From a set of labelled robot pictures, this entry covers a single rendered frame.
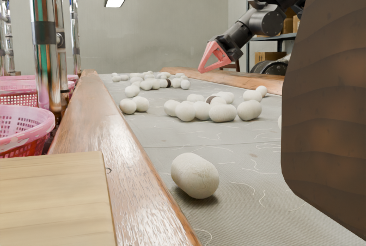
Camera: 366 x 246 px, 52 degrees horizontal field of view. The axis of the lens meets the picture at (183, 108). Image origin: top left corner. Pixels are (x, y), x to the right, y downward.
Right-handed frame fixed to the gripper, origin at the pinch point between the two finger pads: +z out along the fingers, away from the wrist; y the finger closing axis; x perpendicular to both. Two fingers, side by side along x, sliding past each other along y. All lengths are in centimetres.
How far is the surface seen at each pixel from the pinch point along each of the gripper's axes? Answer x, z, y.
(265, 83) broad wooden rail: 7.0, -4.4, 18.8
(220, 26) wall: 74, -153, -455
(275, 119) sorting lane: -0.8, 6.9, 49.3
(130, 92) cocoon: -10.4, 16.6, 19.3
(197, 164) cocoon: -12, 17, 70
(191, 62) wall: 84, -83, -453
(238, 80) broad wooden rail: 6.9, -4.1, 5.2
